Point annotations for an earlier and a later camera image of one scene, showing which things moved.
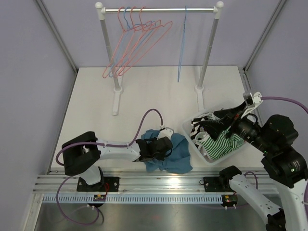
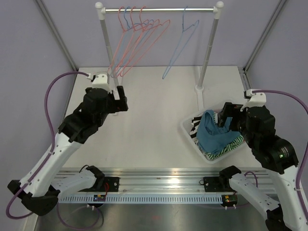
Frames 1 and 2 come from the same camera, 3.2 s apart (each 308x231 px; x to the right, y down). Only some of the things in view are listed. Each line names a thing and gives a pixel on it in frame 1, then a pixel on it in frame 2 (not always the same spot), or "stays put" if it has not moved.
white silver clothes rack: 217,10 stays put
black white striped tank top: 196,127 stays put
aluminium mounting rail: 134,182 stays put
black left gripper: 160,157 -> 119,105
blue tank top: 178,161 -> 211,137
